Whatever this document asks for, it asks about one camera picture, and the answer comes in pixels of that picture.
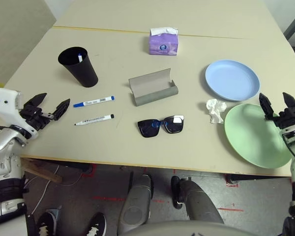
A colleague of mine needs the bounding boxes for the grey robot leg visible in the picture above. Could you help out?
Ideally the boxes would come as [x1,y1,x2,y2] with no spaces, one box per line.
[117,174,154,234]
[171,176,224,226]

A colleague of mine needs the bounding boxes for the grey robot torso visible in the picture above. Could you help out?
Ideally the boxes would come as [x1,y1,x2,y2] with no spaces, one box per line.
[118,220,271,236]

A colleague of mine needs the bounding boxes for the black plastic cup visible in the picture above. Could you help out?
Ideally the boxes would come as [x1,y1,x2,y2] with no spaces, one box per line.
[58,46,99,88]

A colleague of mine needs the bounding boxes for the small grey floor box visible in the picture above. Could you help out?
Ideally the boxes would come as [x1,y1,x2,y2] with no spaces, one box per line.
[46,206,62,218]

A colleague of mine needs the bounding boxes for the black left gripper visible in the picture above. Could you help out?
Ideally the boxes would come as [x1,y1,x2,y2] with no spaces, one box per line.
[19,92,71,131]

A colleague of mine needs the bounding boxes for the brown wooden plank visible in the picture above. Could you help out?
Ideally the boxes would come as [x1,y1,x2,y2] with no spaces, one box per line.
[21,158,63,183]

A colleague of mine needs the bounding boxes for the grey glasses case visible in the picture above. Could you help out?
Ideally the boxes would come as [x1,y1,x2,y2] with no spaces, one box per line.
[128,68,179,107]

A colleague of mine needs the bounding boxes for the black sunglasses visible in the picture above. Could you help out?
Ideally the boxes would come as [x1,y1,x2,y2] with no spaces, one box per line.
[137,114,185,139]

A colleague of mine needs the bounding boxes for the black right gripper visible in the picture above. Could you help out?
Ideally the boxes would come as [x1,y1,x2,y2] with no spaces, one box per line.
[259,92,295,135]

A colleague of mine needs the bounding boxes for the thin white floor cable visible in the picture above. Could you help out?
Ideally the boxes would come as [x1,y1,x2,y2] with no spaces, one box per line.
[27,164,89,222]

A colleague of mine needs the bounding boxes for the light green plate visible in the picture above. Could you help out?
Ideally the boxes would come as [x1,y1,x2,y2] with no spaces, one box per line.
[224,103,293,169]

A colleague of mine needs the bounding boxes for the black-framed beige side table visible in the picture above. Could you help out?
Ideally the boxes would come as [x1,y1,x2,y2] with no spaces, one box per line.
[284,9,295,46]

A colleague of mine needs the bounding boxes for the light blue plate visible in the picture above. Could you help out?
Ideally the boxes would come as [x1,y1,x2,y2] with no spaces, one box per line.
[205,59,261,102]

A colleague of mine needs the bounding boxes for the purple tissue pack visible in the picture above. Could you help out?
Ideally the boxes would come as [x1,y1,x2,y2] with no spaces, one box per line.
[148,26,179,56]

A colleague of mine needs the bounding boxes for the white marker with black cap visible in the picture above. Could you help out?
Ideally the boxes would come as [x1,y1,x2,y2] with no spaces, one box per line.
[74,114,115,127]

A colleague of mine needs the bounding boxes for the grey robot left leg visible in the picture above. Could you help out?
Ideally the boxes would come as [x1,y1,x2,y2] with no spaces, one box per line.
[117,174,154,234]

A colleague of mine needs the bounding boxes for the white tissue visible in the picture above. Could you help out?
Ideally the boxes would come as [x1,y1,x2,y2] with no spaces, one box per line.
[206,98,227,124]

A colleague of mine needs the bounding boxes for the white marker with blue cap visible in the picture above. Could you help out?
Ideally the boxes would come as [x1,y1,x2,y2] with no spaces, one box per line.
[73,95,115,108]

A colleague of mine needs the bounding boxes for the grey robot right leg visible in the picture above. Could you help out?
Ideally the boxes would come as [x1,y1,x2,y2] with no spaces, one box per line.
[171,176,224,226]

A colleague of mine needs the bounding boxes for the black sneaker with white laces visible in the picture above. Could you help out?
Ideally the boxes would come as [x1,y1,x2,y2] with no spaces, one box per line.
[85,212,107,236]
[36,211,57,236]

